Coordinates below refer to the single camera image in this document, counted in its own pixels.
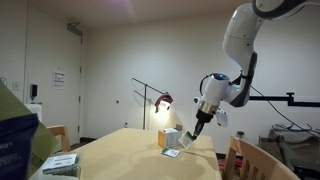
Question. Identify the clear plastic food container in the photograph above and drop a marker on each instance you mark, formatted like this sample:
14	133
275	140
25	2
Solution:
61	163

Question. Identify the red object on floor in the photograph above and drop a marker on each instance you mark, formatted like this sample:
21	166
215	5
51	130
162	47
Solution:
220	163

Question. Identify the blue cardboard box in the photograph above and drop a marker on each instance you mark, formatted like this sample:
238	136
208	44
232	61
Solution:
10	103

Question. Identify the paper notice on door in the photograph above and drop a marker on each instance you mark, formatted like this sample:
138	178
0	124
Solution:
59	80

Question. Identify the grey sofa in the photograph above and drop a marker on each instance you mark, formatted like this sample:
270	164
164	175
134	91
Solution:
283	150

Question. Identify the white light switch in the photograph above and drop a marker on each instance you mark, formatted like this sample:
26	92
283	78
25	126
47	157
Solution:
16	85

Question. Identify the white green Tazo tea packet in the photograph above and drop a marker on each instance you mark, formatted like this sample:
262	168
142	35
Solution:
170	152
186	140

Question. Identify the white door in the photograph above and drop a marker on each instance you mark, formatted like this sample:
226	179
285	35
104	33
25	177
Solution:
53	110

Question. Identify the thin metal light stand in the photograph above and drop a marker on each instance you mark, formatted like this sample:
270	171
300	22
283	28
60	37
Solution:
144	110

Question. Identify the metal door closer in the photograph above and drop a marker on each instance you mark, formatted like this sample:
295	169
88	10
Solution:
75	29

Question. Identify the white Tazo tea box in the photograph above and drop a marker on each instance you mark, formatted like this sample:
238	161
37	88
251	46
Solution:
170	137

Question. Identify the white wall outlet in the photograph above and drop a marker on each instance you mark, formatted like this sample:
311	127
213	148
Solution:
126	124

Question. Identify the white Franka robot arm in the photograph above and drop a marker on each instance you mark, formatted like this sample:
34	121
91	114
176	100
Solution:
240	36

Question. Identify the wooden slatted chair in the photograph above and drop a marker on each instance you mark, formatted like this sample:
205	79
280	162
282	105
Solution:
61	136
260	160

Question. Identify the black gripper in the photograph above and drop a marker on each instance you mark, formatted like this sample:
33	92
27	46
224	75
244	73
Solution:
204	117

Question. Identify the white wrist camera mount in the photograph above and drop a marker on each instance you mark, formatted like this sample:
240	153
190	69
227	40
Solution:
221	118

